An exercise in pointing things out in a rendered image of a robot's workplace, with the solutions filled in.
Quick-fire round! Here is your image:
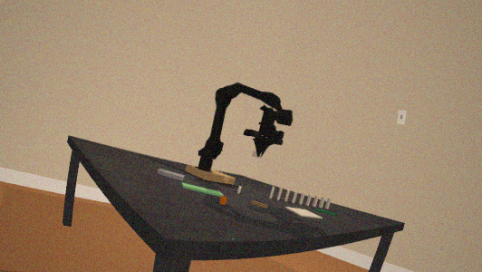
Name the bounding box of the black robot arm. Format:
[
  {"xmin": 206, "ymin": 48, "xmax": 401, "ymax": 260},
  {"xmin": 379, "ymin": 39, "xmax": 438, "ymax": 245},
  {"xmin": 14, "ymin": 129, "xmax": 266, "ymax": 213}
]
[{"xmin": 195, "ymin": 83, "xmax": 293, "ymax": 172}]

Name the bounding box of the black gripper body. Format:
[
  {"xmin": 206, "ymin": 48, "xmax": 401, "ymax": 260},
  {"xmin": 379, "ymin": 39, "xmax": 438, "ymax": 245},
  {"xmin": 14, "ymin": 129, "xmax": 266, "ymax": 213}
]
[{"xmin": 244, "ymin": 120, "xmax": 283, "ymax": 145}]

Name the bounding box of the green rectangular block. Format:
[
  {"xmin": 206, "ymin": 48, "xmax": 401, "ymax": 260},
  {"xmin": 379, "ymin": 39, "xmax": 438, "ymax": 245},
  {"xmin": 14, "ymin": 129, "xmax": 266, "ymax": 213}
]
[{"xmin": 181, "ymin": 183, "xmax": 224, "ymax": 197}]

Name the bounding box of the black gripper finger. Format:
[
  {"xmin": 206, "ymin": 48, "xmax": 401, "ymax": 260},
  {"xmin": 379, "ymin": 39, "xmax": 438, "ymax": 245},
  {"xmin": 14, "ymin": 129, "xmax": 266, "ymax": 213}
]
[
  {"xmin": 261, "ymin": 142, "xmax": 274, "ymax": 157},
  {"xmin": 253, "ymin": 139, "xmax": 265, "ymax": 157}
]

